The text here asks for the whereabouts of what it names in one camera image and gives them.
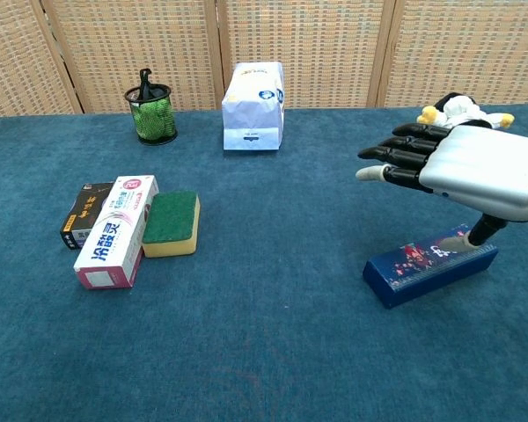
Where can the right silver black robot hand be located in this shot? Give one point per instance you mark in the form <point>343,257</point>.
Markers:
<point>484,171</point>

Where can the blue glasses box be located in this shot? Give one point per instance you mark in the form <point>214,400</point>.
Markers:
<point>422,277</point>

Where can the black white penguin plush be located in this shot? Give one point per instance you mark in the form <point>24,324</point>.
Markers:
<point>459,107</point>

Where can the woven wooden folding screen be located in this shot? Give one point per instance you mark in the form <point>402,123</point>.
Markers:
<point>290,44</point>

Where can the white paper bag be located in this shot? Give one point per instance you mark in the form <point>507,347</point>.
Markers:
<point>253,118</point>

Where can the blue carpet table mat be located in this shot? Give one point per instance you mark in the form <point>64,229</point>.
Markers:
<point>264,329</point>

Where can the green yellow sponge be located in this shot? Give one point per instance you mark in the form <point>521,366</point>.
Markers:
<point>171,220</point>

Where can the black mesh pen holder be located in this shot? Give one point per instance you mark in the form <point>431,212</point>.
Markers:
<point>158,141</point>

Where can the black plastic clip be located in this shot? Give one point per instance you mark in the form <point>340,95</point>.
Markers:
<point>146,85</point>

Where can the white pink toothpaste box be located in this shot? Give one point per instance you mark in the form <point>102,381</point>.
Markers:
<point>110,237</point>

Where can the black box gold print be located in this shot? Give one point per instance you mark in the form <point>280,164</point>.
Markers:
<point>85,211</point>

